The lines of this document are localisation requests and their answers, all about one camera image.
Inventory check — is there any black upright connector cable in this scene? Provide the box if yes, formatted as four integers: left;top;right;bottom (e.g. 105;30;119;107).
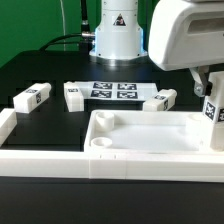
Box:
80;0;91;34

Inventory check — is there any white U-shaped obstacle frame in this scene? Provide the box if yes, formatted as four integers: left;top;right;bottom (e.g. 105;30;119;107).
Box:
0;108;224;184

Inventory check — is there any white thin cable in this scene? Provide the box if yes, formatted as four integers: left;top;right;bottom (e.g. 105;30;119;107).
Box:
59;0;67;52

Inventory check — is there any white marker base sheet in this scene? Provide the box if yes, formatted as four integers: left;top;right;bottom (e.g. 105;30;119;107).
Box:
63;81;158;102

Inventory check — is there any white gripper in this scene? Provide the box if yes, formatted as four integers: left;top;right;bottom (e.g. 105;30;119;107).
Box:
148;0;224;97

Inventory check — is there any white desk top tray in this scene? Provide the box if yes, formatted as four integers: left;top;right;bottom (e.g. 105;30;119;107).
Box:
83;109;224;155

